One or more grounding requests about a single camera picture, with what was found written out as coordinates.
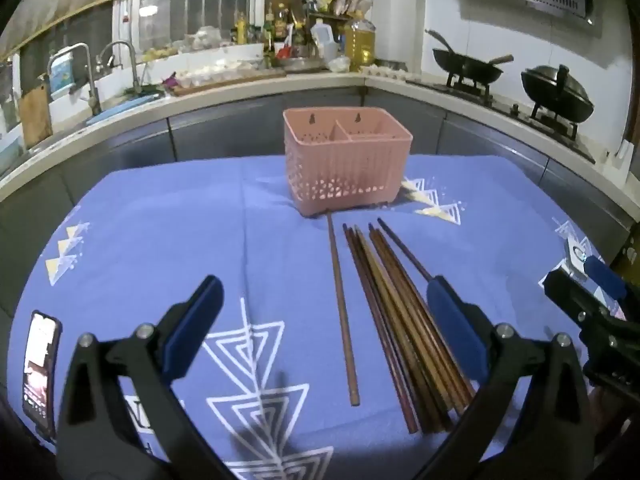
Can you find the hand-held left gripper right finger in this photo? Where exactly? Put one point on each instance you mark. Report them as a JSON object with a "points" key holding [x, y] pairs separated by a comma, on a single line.
{"points": [[457, 330]]}

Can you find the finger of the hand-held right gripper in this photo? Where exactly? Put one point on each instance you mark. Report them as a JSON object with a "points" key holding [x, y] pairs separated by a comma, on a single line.
{"points": [[575, 297], [606, 277]]}

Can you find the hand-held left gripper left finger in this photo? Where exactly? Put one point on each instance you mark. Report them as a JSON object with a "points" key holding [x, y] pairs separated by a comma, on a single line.
{"points": [[195, 330]]}

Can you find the bundle of wooden chopsticks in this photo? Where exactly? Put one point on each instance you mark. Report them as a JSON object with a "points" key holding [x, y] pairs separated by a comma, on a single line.
{"points": [[400, 335]]}

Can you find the single dark slim chopstick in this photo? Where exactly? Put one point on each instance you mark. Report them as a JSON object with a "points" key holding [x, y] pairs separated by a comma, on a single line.
{"points": [[401, 245]]}

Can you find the single brown chopstick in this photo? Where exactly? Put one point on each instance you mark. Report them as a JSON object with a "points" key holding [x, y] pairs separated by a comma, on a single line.
{"points": [[342, 310]]}

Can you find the pink plastic utensil basket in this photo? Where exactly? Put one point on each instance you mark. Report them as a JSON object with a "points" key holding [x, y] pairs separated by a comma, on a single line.
{"points": [[345, 165]]}

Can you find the blue printed tablecloth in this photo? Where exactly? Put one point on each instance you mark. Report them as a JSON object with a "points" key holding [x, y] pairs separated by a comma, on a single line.
{"points": [[200, 235]]}

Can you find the black smartphone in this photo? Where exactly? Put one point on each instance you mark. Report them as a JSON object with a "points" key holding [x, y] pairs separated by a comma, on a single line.
{"points": [[40, 370]]}

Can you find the black lidded wok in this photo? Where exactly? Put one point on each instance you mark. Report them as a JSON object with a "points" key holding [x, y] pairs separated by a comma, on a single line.
{"points": [[557, 92]]}

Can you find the kitchen counter with grey cabinets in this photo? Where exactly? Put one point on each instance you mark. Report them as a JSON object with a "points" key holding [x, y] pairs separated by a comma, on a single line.
{"points": [[225, 135]]}

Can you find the black gas stove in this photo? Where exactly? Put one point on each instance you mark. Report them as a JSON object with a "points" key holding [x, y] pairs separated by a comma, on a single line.
{"points": [[500, 102]]}

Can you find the blue plastic basin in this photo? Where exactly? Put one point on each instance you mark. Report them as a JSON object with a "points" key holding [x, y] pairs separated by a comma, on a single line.
{"points": [[120, 108]]}

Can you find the steel sink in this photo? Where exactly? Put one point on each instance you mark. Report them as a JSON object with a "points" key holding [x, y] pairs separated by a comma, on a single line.
{"points": [[55, 137]]}

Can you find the green onions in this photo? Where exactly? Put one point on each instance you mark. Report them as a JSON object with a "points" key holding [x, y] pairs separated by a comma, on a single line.
{"points": [[142, 92]]}

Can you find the long wooden cutting board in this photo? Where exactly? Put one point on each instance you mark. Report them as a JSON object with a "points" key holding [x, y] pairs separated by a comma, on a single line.
{"points": [[225, 85]]}

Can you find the purple vegetable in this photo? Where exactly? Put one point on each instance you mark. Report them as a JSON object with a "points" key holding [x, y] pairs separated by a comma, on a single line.
{"points": [[171, 82]]}

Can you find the pile of white buns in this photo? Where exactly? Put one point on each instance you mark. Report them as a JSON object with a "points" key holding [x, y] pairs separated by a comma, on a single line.
{"points": [[220, 71]]}

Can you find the small wooden cutting board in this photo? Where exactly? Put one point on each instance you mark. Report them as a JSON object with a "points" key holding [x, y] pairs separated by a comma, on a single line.
{"points": [[36, 115]]}

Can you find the tray of eggs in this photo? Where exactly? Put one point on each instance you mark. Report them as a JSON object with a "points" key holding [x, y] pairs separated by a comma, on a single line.
{"points": [[385, 70]]}

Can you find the square chrome faucet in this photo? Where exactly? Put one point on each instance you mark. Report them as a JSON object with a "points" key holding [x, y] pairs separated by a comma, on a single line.
{"points": [[92, 75]]}

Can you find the curved chrome faucet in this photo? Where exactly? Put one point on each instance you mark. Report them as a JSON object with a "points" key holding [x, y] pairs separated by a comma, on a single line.
{"points": [[132, 60]]}

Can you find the stainless steel bowl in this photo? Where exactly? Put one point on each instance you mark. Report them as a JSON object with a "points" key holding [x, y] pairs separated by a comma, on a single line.
{"points": [[302, 65]]}

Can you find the blue label detergent bottle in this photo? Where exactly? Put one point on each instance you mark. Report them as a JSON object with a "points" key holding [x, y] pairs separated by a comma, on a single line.
{"points": [[62, 72]]}

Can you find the black ladle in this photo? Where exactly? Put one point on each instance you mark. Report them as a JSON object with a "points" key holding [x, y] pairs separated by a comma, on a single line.
{"points": [[439, 40]]}

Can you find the white plastic bag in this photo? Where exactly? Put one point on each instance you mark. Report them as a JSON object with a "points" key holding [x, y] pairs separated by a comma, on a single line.
{"points": [[339, 64]]}

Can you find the large yellow cooking oil bottle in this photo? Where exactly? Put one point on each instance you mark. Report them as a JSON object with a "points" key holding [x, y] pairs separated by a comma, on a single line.
{"points": [[361, 42]]}

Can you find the row of sauce bottles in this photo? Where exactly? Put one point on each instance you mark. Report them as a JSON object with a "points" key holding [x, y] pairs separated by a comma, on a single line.
{"points": [[272, 30]]}

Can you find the white plastic jug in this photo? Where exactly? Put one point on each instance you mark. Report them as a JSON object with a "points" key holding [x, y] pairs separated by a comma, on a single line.
{"points": [[324, 40]]}

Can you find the barred window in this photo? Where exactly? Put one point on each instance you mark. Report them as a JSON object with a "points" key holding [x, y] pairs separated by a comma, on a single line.
{"points": [[200, 5]]}

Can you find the fruit printed roller blind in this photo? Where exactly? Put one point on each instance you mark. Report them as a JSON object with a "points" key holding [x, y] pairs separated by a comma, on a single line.
{"points": [[60, 0]]}

